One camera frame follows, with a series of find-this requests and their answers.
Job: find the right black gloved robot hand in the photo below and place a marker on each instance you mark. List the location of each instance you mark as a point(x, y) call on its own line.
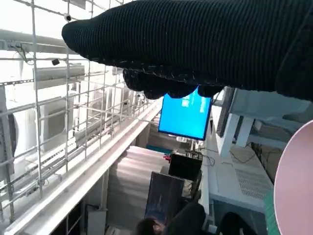
point(195, 41)

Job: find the white perforated appliance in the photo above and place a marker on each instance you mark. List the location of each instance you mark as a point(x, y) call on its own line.
point(234, 181)

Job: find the black computer box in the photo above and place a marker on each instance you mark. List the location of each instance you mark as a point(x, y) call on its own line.
point(184, 167)

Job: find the dark flat panel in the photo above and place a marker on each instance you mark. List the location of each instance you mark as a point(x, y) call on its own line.
point(163, 195)

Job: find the pink bowl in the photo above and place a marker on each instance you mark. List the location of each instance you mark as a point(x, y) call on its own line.
point(296, 183)

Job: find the blue lit monitor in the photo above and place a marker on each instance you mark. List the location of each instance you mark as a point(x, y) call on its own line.
point(183, 120)

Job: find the small black camera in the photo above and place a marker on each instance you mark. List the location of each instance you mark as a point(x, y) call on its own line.
point(55, 61)

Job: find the person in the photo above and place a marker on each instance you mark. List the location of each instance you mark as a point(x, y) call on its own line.
point(151, 227)

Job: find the green cutting mat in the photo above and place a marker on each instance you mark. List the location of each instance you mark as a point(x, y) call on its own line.
point(270, 215)

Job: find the white corrugated sheet stack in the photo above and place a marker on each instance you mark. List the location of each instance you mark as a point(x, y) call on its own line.
point(132, 176)

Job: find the white air conditioner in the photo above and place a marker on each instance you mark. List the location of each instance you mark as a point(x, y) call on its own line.
point(58, 76)

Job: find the white dome camera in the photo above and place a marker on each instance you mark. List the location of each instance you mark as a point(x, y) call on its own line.
point(67, 17)

